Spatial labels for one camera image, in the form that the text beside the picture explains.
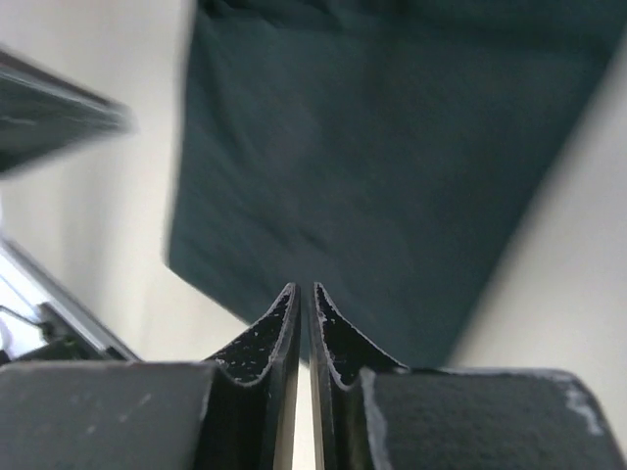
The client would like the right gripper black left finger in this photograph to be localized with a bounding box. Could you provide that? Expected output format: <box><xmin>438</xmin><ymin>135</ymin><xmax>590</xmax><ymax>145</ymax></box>
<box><xmin>1</xmin><ymin>284</ymin><xmax>300</xmax><ymax>469</ymax></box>

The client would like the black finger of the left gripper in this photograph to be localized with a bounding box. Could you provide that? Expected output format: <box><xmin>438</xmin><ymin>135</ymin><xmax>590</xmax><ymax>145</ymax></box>
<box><xmin>1</xmin><ymin>50</ymin><xmax>130</xmax><ymax>174</ymax></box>

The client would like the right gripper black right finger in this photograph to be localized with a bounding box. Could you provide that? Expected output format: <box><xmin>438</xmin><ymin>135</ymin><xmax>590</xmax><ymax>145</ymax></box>
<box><xmin>309</xmin><ymin>284</ymin><xmax>626</xmax><ymax>469</ymax></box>

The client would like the black t shirt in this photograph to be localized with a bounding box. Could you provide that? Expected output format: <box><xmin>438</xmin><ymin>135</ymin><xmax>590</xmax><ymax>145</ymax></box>
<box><xmin>168</xmin><ymin>1</ymin><xmax>626</xmax><ymax>366</ymax></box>

